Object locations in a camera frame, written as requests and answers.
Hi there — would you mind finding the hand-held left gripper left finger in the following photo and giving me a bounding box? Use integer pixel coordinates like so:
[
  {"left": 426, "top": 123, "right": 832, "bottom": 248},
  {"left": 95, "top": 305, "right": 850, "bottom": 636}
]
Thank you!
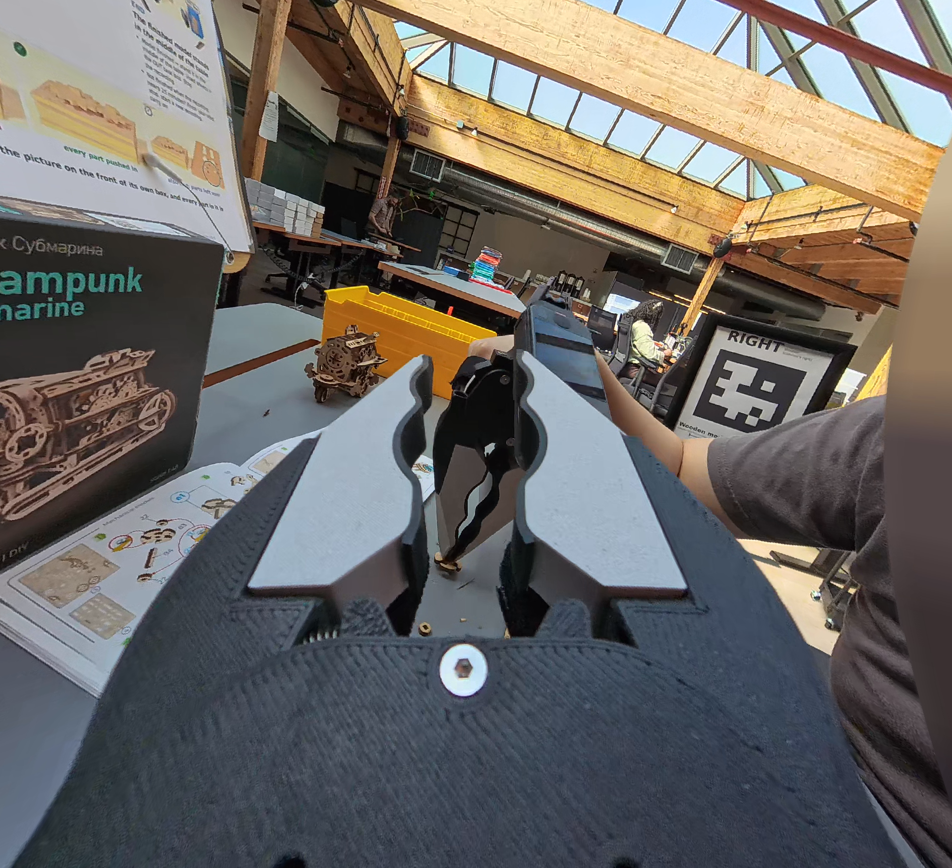
[{"left": 247, "top": 353, "right": 434, "bottom": 637}]

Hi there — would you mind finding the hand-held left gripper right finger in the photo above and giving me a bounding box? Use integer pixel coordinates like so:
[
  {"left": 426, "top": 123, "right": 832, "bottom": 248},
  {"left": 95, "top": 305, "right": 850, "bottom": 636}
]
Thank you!
[{"left": 497, "top": 351, "right": 689, "bottom": 637}]

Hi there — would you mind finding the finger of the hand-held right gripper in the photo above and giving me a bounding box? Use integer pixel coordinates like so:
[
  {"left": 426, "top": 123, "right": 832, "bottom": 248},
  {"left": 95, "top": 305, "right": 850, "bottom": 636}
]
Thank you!
[
  {"left": 433, "top": 446, "right": 480, "bottom": 563},
  {"left": 454, "top": 443, "right": 522, "bottom": 563}
]

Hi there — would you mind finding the person's right forearm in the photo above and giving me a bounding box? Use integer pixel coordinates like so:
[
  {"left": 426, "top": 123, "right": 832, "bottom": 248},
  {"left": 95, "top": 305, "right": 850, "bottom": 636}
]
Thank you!
[{"left": 594, "top": 351, "right": 745, "bottom": 540}]

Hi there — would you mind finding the assembled wooden model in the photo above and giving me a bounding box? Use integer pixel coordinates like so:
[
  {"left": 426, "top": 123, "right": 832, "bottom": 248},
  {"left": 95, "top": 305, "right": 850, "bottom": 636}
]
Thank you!
[{"left": 305, "top": 324, "right": 388, "bottom": 404}]

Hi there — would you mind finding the black model kit box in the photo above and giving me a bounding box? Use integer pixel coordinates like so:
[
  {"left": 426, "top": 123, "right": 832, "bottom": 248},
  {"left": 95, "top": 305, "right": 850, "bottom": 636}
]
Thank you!
[{"left": 0, "top": 197, "right": 226, "bottom": 572}]

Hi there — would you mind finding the yellow plastic bin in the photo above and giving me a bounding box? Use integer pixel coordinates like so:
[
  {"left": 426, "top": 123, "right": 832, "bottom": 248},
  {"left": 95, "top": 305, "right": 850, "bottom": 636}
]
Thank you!
[{"left": 321, "top": 286, "right": 498, "bottom": 401}]

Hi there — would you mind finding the grey topped table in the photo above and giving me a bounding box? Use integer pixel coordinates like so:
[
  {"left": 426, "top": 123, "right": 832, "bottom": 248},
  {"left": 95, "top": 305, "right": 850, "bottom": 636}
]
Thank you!
[{"left": 378, "top": 260, "right": 529, "bottom": 319}]

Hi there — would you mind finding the black framed marker sign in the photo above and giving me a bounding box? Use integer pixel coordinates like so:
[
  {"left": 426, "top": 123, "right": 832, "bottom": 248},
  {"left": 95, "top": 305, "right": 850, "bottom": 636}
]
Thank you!
[{"left": 664, "top": 314, "right": 858, "bottom": 441}]

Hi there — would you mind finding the wooden desk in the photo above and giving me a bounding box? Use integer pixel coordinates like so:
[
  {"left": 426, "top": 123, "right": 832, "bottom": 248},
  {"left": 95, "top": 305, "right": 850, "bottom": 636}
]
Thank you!
[{"left": 253, "top": 220, "right": 421, "bottom": 289}]

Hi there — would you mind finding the black rolling cart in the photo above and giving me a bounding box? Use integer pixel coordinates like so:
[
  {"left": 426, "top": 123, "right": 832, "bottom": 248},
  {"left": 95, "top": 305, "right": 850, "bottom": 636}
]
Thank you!
[{"left": 770, "top": 548, "right": 856, "bottom": 631}]

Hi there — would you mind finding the open instruction booklet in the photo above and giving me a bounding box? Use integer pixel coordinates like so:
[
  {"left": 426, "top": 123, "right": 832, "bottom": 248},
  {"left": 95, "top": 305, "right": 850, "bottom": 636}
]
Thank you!
[{"left": 0, "top": 429, "right": 436, "bottom": 696}]

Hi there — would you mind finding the stack of white boxes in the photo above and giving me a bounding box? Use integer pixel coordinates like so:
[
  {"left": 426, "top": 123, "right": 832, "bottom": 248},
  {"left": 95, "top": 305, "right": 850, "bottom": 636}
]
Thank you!
[{"left": 244, "top": 178, "right": 326, "bottom": 238}]

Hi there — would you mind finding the white instruction poster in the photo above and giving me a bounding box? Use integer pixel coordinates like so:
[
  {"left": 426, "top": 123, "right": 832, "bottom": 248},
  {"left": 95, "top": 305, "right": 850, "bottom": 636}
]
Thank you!
[{"left": 0, "top": 0, "right": 254, "bottom": 253}]

